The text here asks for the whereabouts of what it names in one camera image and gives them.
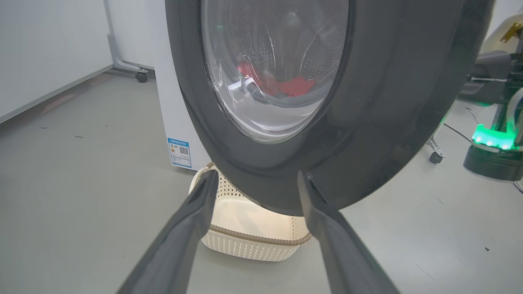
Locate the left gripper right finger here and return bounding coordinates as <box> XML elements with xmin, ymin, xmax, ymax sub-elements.
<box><xmin>297</xmin><ymin>171</ymin><xmax>401</xmax><ymax>294</ymax></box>

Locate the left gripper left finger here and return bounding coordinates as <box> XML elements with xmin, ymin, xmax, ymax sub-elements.
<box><xmin>116</xmin><ymin>170</ymin><xmax>219</xmax><ymax>294</ymax></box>

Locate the dark round washer door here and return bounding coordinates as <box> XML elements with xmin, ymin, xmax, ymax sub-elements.
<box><xmin>165</xmin><ymin>0</ymin><xmax>495</xmax><ymax>217</ymax></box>

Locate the red and white garment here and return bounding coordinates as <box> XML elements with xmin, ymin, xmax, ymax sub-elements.
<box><xmin>237</xmin><ymin>61</ymin><xmax>317</xmax><ymax>98</ymax></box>

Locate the cream perforated laundry basket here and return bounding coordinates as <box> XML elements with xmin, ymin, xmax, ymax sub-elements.
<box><xmin>189</xmin><ymin>162</ymin><xmax>313</xmax><ymax>262</ymax></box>

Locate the white front-load washing machine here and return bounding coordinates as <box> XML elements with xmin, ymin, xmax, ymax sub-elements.
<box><xmin>153</xmin><ymin>0</ymin><xmax>213</xmax><ymax>171</ymax></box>

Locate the blue energy label sticker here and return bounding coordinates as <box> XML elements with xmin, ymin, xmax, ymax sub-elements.
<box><xmin>167</xmin><ymin>138</ymin><xmax>192</xmax><ymax>169</ymax></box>

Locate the metal partition leg with caster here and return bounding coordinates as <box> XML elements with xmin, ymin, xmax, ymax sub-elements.
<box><xmin>103</xmin><ymin>0</ymin><xmax>150</xmax><ymax>83</ymax></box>
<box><xmin>427</xmin><ymin>137</ymin><xmax>447</xmax><ymax>165</ymax></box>

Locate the black floor cable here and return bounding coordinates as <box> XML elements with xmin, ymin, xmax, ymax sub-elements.
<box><xmin>443</xmin><ymin>122</ymin><xmax>473</xmax><ymax>143</ymax></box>

